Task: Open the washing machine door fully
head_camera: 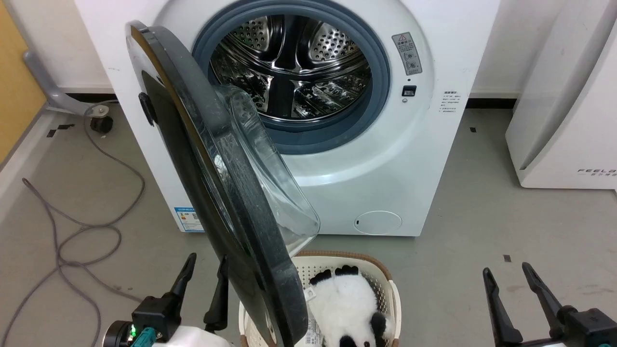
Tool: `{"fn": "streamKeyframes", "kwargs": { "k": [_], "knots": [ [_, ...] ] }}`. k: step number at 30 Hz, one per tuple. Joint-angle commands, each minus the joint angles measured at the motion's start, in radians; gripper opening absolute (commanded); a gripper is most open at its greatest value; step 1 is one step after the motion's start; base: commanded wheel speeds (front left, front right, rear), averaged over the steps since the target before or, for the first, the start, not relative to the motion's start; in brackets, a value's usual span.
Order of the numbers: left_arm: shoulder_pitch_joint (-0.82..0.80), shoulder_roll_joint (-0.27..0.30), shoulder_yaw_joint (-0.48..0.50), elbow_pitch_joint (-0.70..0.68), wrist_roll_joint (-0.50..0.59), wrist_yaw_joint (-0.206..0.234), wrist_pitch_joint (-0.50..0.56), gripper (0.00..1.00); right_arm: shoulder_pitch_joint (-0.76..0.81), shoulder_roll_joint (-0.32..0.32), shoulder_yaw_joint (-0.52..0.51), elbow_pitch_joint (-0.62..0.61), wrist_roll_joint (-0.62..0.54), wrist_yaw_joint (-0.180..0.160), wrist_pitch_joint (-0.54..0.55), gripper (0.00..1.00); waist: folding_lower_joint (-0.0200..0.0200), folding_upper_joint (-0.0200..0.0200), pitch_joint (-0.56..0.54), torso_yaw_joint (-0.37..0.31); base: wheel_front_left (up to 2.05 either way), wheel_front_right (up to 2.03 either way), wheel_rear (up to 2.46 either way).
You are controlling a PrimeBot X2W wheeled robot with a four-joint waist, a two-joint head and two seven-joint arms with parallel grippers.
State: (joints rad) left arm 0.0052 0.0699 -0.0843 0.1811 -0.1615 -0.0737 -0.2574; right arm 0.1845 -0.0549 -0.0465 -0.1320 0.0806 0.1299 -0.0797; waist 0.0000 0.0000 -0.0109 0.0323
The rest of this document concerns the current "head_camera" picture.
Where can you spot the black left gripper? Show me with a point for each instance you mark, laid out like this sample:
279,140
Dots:
156,315

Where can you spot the grey warning sticker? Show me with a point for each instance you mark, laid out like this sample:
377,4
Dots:
407,53

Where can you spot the white plastic laundry basket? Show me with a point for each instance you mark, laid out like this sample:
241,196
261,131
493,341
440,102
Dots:
385,289

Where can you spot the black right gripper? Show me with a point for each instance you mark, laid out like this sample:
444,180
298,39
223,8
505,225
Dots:
593,330

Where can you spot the dark round washer door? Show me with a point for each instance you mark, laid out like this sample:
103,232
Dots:
193,159

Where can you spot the yellow wooden panel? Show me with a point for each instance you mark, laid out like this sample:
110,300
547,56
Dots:
14,82

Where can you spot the black caster wheel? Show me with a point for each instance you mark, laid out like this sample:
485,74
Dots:
101,125

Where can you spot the white front-load washing machine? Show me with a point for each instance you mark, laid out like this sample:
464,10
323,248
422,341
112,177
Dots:
424,159

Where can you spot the stainless steel washer drum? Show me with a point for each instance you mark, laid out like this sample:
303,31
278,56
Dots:
294,62

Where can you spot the black and white panda plush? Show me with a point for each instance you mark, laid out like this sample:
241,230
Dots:
344,308

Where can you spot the white printed paper label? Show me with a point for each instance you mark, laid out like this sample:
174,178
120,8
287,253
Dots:
312,332

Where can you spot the white appliance with grey lettering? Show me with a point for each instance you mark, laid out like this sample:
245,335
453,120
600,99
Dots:
569,120

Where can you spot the grey rubber door gasket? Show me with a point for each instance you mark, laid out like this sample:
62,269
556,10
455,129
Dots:
380,91

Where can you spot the round white filter cover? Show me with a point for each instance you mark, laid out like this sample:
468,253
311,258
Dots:
378,222

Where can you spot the blue energy label sticker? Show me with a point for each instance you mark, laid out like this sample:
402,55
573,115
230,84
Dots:
188,220

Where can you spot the grey metal furniture leg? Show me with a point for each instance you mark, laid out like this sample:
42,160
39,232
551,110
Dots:
50,91

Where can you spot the black door latch socket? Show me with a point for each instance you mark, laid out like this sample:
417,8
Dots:
409,91

